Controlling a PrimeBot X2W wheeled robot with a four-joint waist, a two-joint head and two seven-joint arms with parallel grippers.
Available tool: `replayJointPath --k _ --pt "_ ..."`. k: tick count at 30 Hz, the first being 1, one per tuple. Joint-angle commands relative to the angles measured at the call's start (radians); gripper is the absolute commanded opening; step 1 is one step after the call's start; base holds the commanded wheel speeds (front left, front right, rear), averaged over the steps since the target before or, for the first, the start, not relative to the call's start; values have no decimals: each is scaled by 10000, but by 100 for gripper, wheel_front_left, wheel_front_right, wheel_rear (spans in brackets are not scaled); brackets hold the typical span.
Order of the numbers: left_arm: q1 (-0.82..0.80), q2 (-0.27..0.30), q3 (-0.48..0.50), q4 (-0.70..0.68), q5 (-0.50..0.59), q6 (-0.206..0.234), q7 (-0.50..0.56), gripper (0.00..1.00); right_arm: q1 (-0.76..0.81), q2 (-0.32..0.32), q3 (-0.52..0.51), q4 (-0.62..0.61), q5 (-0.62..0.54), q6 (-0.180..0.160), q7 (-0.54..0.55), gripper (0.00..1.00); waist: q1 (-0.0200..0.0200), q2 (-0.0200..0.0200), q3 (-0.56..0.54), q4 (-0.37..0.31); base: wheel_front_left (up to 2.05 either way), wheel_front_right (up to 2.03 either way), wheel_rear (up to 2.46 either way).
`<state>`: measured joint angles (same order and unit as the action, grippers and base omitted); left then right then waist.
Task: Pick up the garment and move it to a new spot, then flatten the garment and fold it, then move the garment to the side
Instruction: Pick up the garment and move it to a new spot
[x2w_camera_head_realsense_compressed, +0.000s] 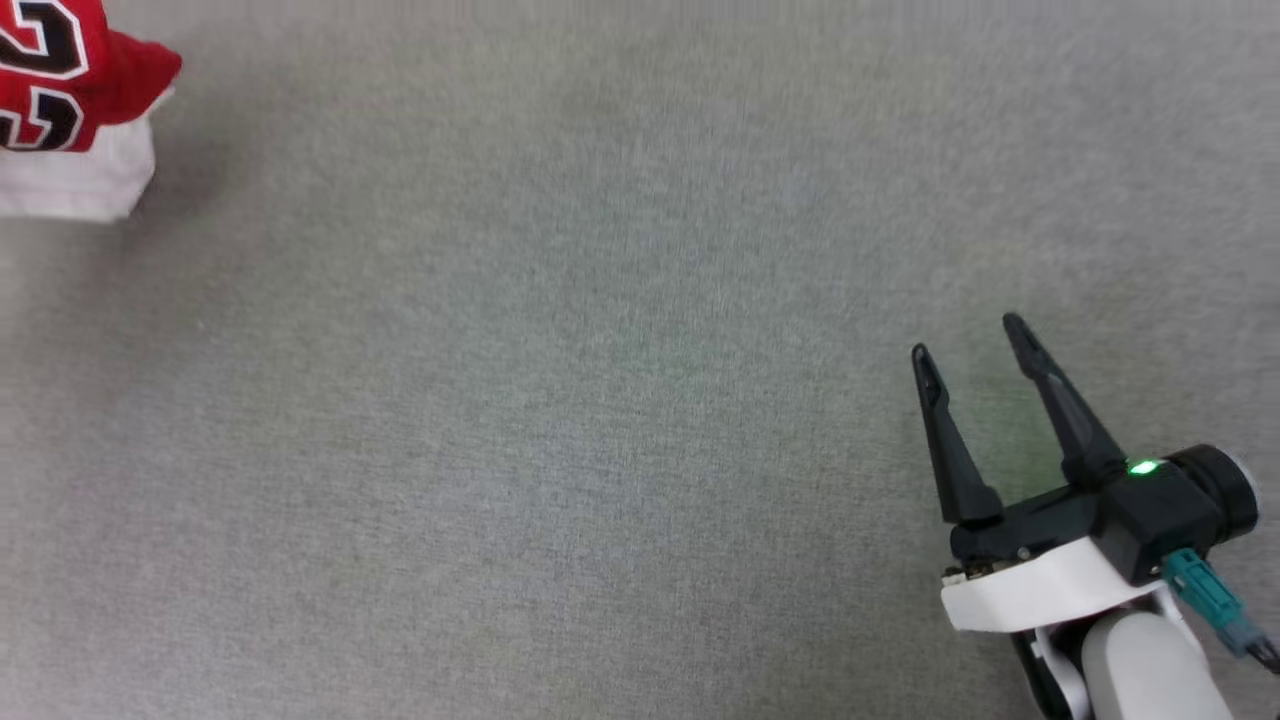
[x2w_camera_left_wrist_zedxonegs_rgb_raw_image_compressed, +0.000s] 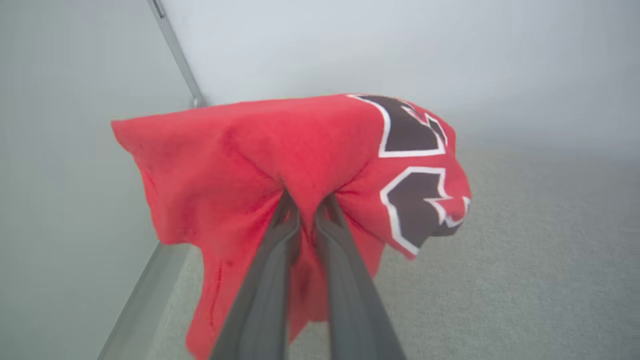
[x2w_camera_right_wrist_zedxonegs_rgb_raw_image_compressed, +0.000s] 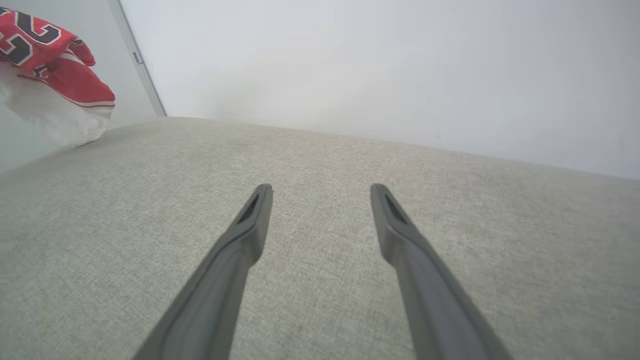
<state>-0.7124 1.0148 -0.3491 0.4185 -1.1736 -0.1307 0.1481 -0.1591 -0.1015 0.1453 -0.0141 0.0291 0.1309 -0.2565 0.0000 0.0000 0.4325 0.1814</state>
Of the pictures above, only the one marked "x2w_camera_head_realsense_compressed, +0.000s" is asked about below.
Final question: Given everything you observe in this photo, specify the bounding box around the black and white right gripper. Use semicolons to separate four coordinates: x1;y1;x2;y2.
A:
910;312;1182;634

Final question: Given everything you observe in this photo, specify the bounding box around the red and white basketball jersey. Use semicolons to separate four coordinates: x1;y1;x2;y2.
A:
0;0;184;223

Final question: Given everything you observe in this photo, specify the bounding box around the grey fabric sofa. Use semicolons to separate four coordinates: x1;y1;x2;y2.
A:
0;0;1280;720

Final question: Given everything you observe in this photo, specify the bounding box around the teal right camera cable connector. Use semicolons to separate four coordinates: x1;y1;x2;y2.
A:
1162;548;1280;673

